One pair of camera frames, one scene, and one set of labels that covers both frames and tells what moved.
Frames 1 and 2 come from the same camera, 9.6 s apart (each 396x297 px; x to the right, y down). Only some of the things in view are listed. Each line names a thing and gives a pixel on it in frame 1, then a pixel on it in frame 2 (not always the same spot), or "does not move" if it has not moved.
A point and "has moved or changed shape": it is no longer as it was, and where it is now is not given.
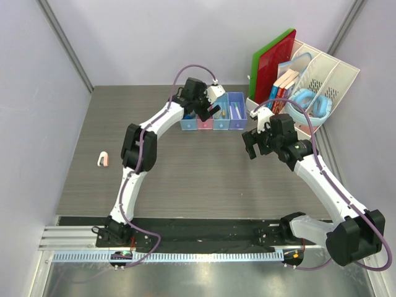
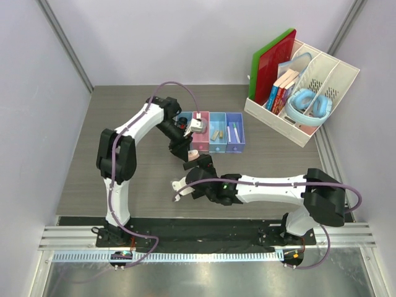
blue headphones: (318, 108) does not move
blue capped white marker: (231, 112) → (229, 140)
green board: (254, 66) does not move
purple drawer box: (237, 113) → (235, 132)
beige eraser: (217, 114) → (215, 135)
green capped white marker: (238, 113) → (236, 133)
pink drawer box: (206, 125) has moved or changed shape
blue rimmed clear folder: (297, 64) does not move
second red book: (281, 90) does not move
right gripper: (252, 137) → (205, 163)
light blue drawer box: (189, 124) has moved or changed shape
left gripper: (206, 116) → (181, 145)
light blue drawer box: (221, 119) → (218, 132)
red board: (280, 52) does not move
